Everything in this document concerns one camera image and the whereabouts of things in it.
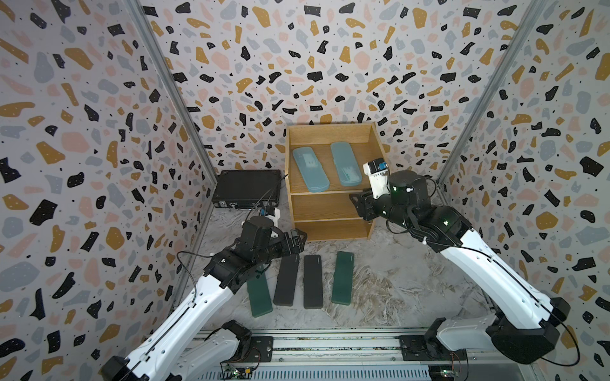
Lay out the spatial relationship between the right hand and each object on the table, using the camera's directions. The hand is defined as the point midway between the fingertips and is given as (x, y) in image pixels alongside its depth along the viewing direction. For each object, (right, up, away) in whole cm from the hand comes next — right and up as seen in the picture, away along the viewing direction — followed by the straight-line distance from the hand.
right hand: (358, 195), depth 66 cm
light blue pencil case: (-14, +9, +14) cm, 22 cm away
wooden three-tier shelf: (-9, +10, +15) cm, 20 cm away
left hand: (-17, -12, +6) cm, 22 cm away
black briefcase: (-49, +5, +57) cm, 75 cm away
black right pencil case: (-13, -32, +22) cm, 41 cm away
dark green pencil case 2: (-2, -31, +22) cm, 38 cm away
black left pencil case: (-23, -32, +21) cm, 44 cm away
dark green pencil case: (-32, -35, +18) cm, 51 cm away
